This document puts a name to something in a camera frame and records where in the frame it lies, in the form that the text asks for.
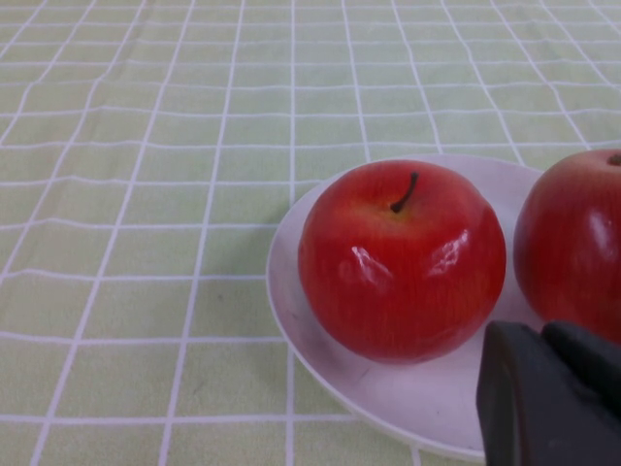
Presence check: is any red plastic apple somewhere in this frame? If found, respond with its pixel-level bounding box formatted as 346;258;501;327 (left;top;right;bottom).
297;159;508;365
512;149;621;347

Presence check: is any white round plate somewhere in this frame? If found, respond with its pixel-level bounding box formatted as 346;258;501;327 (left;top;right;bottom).
265;153;552;465

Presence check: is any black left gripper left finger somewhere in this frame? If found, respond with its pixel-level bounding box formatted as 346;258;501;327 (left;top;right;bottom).
474;319;621;466

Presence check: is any green white checked tablecloth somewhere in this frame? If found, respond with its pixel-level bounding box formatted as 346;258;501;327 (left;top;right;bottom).
0;0;621;466

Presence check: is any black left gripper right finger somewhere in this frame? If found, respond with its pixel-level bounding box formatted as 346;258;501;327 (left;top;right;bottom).
540;319;621;419

